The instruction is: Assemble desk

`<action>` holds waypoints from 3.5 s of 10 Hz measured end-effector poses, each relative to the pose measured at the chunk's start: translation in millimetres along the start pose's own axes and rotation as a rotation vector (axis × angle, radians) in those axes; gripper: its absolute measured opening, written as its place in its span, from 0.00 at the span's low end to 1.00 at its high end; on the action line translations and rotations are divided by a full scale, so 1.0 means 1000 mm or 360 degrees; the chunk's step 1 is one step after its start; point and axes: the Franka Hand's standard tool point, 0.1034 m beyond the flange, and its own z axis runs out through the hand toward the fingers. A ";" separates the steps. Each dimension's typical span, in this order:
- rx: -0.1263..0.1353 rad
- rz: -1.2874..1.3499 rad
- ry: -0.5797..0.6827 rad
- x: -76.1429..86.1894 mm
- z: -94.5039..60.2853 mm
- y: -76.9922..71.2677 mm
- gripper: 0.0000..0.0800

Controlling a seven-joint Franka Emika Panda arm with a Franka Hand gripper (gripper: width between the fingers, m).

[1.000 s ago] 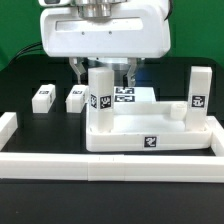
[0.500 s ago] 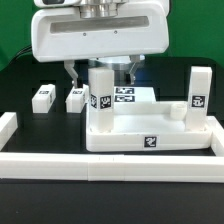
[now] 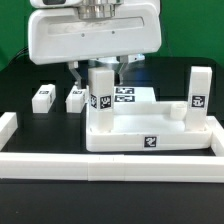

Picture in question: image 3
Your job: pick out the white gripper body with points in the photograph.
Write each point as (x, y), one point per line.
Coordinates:
(76, 30)

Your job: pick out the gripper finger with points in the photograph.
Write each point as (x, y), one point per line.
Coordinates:
(79, 71)
(123, 63)

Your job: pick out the white desk top tray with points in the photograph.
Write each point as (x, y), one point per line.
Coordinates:
(148, 126)

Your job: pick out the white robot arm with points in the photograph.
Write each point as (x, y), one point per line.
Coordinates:
(75, 30)

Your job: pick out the fiducial marker board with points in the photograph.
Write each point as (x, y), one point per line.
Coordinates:
(134, 94)

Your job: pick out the white left fence block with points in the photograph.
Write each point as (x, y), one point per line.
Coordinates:
(8, 125)

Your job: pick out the white fence block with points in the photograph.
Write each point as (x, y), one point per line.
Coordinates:
(8, 125)
(217, 139)

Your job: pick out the white front fence bar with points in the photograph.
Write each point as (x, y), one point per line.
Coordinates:
(111, 167)

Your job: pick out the white right fence block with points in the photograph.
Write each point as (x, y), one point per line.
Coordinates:
(217, 139)

